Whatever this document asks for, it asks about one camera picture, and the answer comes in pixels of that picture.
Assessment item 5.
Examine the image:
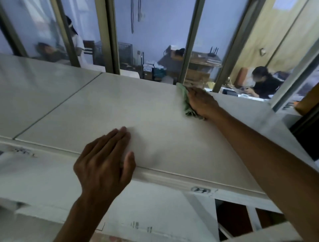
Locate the person's right hand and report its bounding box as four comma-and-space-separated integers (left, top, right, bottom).
186, 86, 221, 119

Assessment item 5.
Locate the person's left hand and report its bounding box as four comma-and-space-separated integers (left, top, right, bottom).
73, 126, 136, 203

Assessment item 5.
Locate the green cleaning cloth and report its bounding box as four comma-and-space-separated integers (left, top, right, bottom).
176, 83, 206, 121

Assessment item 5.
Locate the person's right forearm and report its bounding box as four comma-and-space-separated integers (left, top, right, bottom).
205, 106, 319, 242

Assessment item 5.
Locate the person's left forearm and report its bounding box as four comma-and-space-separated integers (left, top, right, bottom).
53, 193, 119, 242

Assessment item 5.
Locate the cluttered desk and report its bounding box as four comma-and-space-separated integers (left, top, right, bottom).
142, 45, 222, 86

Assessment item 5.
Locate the cardboard box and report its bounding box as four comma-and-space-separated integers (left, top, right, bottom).
186, 69, 211, 86

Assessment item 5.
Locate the dark wooden chair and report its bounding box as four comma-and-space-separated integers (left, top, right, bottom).
83, 40, 96, 65

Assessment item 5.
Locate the black wifi router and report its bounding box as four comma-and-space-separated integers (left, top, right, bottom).
206, 46, 220, 60

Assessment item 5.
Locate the wooden door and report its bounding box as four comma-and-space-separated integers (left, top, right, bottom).
228, 0, 319, 86

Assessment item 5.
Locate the wire cage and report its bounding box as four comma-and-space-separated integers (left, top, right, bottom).
94, 41, 133, 71

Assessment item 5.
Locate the metal window frame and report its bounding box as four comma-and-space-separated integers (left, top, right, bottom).
0, 0, 319, 113

